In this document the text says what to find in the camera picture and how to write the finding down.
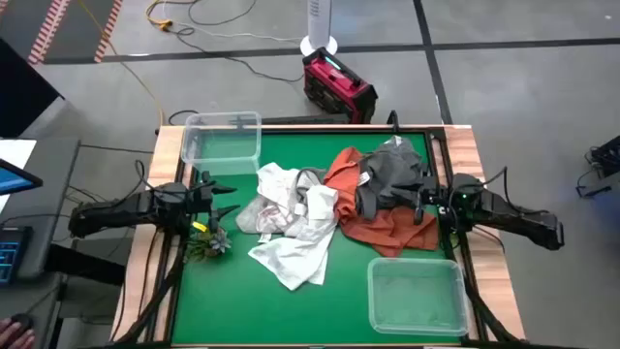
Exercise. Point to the person's hand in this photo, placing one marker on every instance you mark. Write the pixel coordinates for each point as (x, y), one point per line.
(12, 337)

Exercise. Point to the black floor equipment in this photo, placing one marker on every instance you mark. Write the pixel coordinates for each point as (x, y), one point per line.
(605, 160)

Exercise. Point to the black partition panel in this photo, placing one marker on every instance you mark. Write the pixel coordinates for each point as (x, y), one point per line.
(19, 92)

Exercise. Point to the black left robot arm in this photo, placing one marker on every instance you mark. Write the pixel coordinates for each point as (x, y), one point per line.
(121, 211)

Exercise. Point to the backlit black keyboard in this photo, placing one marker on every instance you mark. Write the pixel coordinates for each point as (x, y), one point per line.
(9, 252)

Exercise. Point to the black computer mouse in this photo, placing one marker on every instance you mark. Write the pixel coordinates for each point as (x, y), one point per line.
(23, 321)

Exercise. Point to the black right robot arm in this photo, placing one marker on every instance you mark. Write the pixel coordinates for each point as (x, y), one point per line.
(508, 213)

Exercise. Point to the red black power station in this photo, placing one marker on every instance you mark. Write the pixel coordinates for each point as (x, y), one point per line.
(339, 87)

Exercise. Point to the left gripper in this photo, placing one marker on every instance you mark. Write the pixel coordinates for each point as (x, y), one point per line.
(203, 199)

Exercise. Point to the white paper sheet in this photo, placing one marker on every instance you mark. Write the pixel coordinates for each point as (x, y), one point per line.
(17, 150)

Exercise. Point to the monitor with blue screen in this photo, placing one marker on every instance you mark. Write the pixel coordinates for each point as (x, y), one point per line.
(14, 179)

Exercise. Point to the white pole stand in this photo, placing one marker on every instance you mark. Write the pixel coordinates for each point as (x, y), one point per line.
(319, 24)

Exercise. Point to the dark grey towel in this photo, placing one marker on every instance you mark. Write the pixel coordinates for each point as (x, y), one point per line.
(392, 169)

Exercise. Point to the grey desk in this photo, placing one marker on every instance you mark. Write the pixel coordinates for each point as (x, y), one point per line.
(53, 194)

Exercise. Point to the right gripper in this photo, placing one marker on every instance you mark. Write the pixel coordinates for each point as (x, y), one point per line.
(433, 196)

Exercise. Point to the plain white towel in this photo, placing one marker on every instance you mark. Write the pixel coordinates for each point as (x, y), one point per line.
(295, 252)

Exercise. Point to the orange towel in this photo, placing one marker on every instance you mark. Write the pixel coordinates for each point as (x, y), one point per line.
(387, 232)

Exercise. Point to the potted succulent plant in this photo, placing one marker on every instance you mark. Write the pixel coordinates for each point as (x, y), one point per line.
(213, 242)

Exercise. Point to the yellow label tag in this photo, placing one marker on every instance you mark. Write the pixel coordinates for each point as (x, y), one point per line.
(199, 226)

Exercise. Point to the clear plastic storage bin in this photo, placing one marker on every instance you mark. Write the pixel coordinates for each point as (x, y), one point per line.
(416, 295)
(220, 145)

